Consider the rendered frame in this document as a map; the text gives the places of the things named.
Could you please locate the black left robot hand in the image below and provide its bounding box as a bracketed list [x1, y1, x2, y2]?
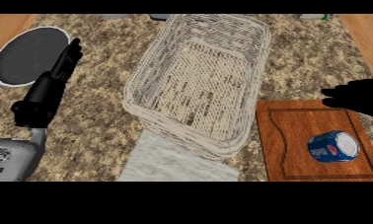
[10, 37, 83, 129]

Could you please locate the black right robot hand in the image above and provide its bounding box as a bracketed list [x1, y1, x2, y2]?
[319, 78, 373, 117]

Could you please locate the blue soda can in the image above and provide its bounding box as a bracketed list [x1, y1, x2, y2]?
[306, 130, 361, 164]

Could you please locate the brown wooden cutting board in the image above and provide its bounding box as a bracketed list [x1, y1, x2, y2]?
[254, 99, 373, 183]

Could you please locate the white wicker basket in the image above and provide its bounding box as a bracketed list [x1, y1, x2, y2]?
[120, 13, 272, 161]

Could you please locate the dark grey oval plate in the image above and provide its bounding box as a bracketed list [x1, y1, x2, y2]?
[0, 26, 72, 88]

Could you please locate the grey and green object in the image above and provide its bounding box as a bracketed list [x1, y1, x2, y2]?
[296, 13, 334, 22]

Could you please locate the dark grey object at edge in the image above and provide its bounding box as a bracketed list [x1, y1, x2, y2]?
[148, 13, 172, 22]

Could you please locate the pale grey cloth placemat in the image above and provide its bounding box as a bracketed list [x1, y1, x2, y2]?
[116, 128, 240, 183]

